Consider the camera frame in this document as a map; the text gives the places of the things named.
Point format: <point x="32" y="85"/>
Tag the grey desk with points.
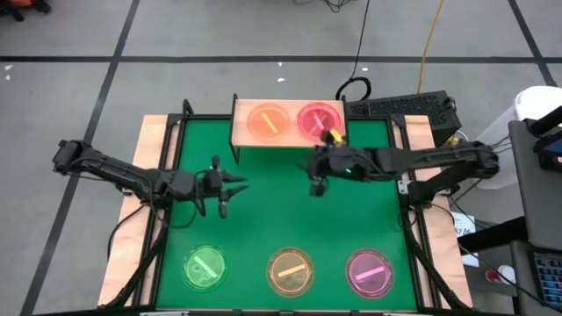
<point x="540" y="197"/>

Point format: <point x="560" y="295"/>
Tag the white paper sheet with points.
<point x="461" y="221"/>

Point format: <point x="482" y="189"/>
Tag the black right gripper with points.
<point x="342" y="164"/>

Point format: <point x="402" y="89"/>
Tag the black device with screen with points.
<point x="549" y="160"/>

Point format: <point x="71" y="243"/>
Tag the pink transparent plastic plate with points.
<point x="360" y="285"/>
<point x="309" y="116"/>

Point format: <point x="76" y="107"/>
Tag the black and orange chair base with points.
<point x="26" y="6"/>

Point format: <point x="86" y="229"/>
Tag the green table mat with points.
<point x="281" y="219"/>

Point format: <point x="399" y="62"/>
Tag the orange transparent plastic plate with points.
<point x="281" y="259"/>
<point x="259" y="127"/>
<point x="329" y="114"/>

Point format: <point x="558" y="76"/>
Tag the black perforated computer case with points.
<point x="395" y="107"/>

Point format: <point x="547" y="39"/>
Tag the yellow tape tag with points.
<point x="336" y="136"/>

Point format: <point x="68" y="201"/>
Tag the red and white cup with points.
<point x="492" y="276"/>

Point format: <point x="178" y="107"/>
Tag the green transparent plastic plate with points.
<point x="215" y="259"/>

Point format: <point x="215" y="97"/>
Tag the white bin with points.
<point x="540" y="101"/>

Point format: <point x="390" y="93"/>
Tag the wooden shelf with black frame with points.
<point x="239" y="131"/>

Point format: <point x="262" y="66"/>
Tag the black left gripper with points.
<point x="213" y="184"/>

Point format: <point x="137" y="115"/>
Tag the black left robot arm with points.
<point x="127" y="175"/>

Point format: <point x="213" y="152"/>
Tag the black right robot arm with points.
<point x="439" y="159"/>

